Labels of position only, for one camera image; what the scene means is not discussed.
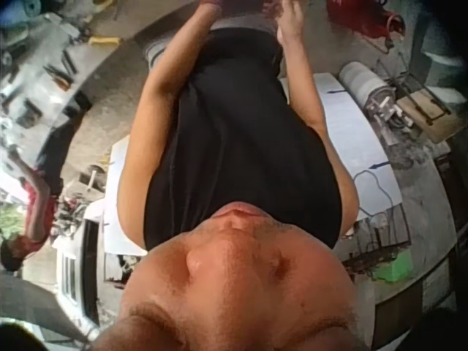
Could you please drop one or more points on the person's right hand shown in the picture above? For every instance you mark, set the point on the person's right hand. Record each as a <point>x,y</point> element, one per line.
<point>290,23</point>

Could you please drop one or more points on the person's left hand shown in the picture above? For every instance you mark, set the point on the person's left hand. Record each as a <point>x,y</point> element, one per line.
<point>211,3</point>

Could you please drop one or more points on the red machine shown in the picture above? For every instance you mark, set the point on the red machine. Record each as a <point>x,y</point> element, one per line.
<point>360,16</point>

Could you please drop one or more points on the white ribbed cylinder roll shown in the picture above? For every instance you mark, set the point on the white ribbed cylinder roll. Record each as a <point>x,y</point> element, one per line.
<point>365,84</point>

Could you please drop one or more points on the white pipe fittings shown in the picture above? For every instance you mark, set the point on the white pipe fittings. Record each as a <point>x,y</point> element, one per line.
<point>389,113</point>

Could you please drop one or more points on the large white board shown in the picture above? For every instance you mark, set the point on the large white board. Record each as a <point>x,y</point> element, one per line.
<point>351,139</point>

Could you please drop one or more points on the wooden board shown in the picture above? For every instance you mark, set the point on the wooden board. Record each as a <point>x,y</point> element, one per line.
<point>431,117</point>

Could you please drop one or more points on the yellow tool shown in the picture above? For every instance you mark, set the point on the yellow tool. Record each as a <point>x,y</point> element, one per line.
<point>104,40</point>

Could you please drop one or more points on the cluttered tool bench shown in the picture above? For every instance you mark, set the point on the cluttered tool bench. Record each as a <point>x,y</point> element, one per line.
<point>40,77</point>

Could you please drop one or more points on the blue round container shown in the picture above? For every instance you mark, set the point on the blue round container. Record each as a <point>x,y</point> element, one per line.
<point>18,16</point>

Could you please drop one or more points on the heap of small tools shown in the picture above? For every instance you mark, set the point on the heap of small tools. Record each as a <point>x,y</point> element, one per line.
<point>82,194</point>

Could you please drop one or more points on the green plastic block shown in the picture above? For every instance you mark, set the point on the green plastic block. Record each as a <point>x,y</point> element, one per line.
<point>395,268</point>

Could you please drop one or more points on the white panelled frame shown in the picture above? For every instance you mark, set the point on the white panelled frame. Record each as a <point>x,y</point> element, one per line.
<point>78,267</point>

